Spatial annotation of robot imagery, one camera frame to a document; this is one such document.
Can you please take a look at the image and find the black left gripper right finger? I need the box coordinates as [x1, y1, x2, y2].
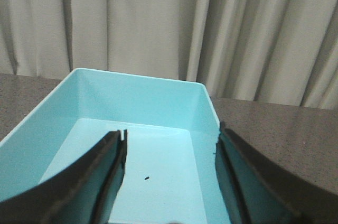
[215, 122, 337, 223]

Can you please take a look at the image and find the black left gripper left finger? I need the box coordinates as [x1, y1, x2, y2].
[1, 130, 128, 223]

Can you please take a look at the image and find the light blue box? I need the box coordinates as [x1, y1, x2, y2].
[1, 69, 230, 223]

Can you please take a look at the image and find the grey pleated curtain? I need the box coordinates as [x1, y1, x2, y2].
[1, 0, 337, 109]

